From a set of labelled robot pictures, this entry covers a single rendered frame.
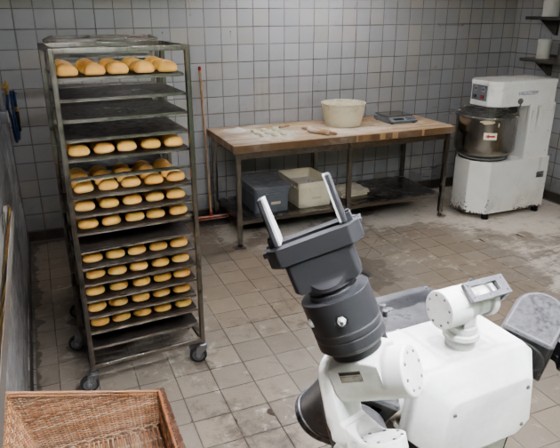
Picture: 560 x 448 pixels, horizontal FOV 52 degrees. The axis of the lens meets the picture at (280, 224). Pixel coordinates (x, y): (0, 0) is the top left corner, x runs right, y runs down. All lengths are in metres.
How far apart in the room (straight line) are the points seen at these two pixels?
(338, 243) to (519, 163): 5.39
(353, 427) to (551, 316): 0.55
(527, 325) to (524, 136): 4.93
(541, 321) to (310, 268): 0.61
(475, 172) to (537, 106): 0.84
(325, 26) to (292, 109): 0.84
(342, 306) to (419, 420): 0.38
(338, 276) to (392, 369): 0.13
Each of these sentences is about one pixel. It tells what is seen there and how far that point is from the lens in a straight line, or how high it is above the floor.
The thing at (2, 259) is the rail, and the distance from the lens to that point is 1.37.
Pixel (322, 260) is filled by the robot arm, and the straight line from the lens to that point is 0.68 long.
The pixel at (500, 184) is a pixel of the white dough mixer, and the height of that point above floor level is 0.35.
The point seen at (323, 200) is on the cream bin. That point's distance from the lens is 5.31.
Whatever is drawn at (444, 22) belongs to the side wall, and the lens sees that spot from 6.54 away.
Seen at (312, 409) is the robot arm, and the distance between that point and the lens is 0.99.
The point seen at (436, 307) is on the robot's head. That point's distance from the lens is 1.00.
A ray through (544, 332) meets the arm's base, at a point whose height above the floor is 1.39.
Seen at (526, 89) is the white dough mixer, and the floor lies 1.23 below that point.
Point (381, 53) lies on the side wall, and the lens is 6.13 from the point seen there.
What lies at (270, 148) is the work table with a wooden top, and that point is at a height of 0.85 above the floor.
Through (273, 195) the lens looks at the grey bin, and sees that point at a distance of 5.07.
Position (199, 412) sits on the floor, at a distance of 3.13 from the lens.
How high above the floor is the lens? 1.95
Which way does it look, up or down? 21 degrees down
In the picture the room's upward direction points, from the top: straight up
